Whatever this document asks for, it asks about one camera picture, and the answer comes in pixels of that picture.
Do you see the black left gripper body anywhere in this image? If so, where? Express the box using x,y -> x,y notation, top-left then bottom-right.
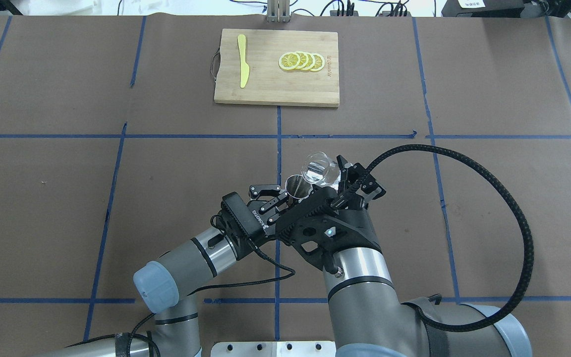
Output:
248,184 -> 294,237

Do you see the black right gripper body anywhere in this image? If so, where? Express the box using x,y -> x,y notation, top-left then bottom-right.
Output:
335,163 -> 387,210

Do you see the clear glass cup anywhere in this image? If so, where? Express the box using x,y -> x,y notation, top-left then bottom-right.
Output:
300,152 -> 341,189

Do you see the steel jigger measuring cup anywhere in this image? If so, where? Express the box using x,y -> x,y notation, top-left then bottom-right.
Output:
284,175 -> 313,200

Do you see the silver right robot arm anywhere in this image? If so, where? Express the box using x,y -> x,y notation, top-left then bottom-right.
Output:
322,177 -> 533,357

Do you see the lemon slice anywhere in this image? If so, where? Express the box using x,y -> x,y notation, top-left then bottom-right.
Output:
295,51 -> 310,70
309,54 -> 326,72
300,52 -> 317,71

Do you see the bamboo cutting board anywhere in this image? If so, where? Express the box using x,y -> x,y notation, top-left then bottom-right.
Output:
214,29 -> 340,108

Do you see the lemon slice nearest knife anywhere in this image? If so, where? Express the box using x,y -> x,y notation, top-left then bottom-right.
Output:
278,52 -> 301,71

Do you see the yellow plastic knife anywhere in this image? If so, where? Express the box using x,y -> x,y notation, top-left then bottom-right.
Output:
236,34 -> 250,89

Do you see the black box on desk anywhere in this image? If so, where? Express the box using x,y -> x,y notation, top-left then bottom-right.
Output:
441,0 -> 525,18

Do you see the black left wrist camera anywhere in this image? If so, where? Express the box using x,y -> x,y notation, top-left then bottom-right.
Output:
221,192 -> 265,240

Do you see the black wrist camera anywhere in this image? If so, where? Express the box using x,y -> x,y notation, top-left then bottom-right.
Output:
221,192 -> 265,240
276,186 -> 383,271

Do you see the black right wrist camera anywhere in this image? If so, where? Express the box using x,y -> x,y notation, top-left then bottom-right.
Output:
276,186 -> 383,271

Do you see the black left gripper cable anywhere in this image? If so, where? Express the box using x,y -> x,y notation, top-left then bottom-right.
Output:
62,213 -> 297,357

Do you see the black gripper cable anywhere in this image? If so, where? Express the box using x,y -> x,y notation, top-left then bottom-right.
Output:
62,213 -> 297,357
333,144 -> 535,333

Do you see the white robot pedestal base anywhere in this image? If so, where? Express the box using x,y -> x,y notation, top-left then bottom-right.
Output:
210,341 -> 336,357

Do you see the aluminium frame post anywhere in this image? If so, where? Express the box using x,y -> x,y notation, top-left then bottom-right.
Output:
266,0 -> 292,23

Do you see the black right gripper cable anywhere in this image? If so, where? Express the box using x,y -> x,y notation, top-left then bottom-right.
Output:
333,144 -> 535,333

